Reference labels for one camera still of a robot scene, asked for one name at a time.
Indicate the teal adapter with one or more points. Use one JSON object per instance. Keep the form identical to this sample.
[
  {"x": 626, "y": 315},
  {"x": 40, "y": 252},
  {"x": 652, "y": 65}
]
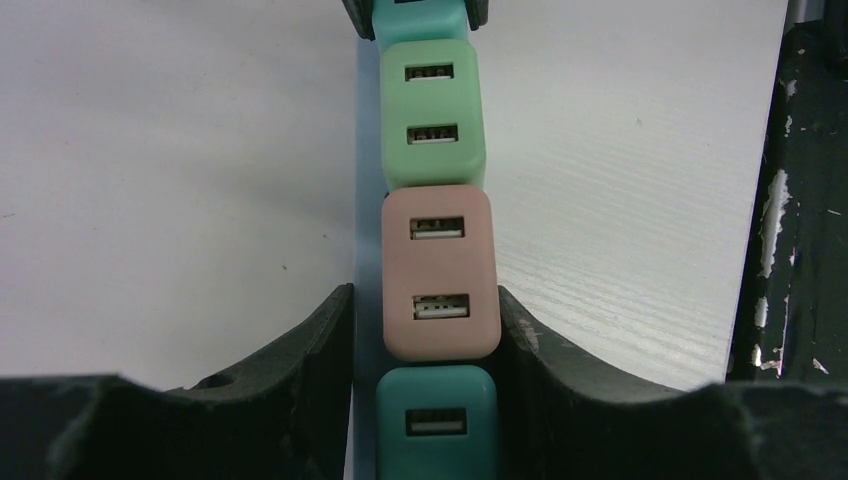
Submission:
[
  {"x": 404, "y": 21},
  {"x": 437, "y": 423}
]

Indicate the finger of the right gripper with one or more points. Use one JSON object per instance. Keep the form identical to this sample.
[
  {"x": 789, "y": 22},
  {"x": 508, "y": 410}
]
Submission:
[
  {"x": 477, "y": 13},
  {"x": 360, "y": 13}
]

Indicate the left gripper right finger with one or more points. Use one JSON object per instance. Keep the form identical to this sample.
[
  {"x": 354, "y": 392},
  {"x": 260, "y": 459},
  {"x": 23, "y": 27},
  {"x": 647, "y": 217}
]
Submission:
[{"x": 567, "y": 414}]

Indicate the green adapter on strip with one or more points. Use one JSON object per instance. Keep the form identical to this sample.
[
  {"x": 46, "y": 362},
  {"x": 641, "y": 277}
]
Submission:
[{"x": 432, "y": 127}]

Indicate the pink adapter on strip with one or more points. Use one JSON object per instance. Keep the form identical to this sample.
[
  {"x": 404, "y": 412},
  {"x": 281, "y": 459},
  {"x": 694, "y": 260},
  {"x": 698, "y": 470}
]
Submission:
[{"x": 440, "y": 289}]

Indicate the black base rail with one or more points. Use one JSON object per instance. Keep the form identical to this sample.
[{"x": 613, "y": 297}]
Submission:
[{"x": 791, "y": 319}]

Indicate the light blue power strip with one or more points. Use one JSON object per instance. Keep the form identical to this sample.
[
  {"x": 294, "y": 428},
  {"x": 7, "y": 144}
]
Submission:
[{"x": 371, "y": 359}]

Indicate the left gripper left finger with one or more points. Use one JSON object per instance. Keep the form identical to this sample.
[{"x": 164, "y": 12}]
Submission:
[{"x": 280, "y": 413}]

